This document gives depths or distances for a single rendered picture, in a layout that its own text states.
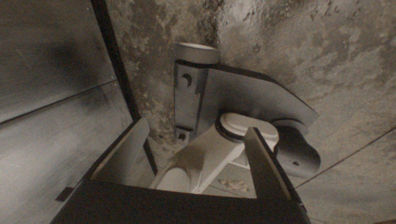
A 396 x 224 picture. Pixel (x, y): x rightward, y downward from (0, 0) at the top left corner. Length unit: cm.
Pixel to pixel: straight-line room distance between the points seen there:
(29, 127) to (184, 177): 63
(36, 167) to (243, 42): 103
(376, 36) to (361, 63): 10
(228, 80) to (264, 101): 17
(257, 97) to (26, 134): 91
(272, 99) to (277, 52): 23
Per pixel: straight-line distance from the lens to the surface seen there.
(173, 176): 25
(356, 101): 91
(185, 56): 45
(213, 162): 33
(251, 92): 49
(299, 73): 71
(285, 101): 54
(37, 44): 72
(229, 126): 38
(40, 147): 77
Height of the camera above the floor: 62
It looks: 53 degrees down
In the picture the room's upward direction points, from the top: 154 degrees counter-clockwise
